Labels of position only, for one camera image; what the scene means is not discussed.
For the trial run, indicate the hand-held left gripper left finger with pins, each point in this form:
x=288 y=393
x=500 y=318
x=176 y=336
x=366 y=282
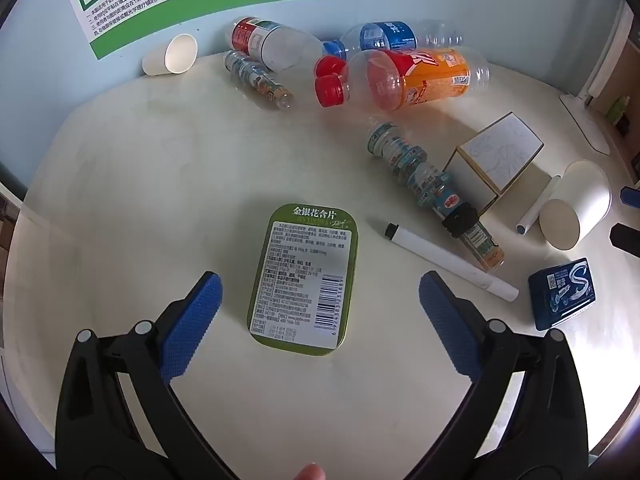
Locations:
x=192 y=325

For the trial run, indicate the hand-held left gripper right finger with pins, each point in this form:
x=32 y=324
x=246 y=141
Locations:
x=447 y=325

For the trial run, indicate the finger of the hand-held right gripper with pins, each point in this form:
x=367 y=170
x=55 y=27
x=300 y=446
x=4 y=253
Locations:
x=627 y=241
x=631 y=196

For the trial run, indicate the white paper cup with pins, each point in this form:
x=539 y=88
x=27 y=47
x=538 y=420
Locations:
x=177 y=55
x=580 y=195

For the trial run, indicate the green rectangular tin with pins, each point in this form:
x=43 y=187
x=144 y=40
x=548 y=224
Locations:
x=300 y=280

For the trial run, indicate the blue label plastic bottle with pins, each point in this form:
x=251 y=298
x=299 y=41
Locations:
x=390 y=35

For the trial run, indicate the person's left hand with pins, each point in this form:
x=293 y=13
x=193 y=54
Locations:
x=309 y=473

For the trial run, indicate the black cap white marker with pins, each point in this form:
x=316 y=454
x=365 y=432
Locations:
x=450 y=260

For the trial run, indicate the small green bottle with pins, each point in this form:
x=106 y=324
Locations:
x=620 y=112

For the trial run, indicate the dark blue gum box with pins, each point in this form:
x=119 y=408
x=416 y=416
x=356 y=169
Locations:
x=560 y=295

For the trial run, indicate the blue cap white marker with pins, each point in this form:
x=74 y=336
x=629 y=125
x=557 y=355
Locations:
x=537 y=205

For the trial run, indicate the white cardboard box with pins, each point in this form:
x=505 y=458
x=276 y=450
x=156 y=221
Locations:
x=500 y=155

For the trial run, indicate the slim printed plastic bottle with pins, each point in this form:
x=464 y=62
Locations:
x=405 y=160
x=255 y=77

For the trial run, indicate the orange label plastic bottle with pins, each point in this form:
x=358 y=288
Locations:
x=435 y=80

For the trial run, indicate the red cap plastic bottle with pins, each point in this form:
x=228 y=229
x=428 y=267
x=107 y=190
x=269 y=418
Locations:
x=327 y=66

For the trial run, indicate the red label plastic bottle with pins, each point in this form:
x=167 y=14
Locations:
x=280 y=45

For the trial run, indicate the green striped wall poster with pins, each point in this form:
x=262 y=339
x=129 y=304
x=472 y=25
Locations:
x=200 y=0

